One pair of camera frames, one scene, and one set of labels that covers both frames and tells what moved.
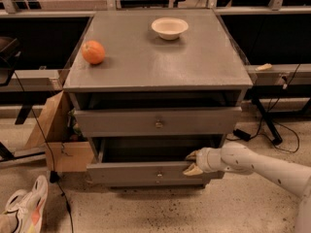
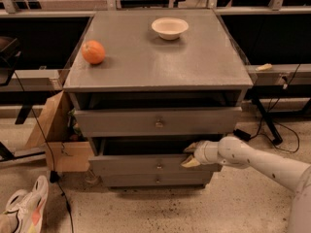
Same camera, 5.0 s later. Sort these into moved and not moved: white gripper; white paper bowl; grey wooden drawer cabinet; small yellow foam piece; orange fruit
Moved: white gripper
Not moved: grey wooden drawer cabinet; small yellow foam piece; white paper bowl; orange fruit
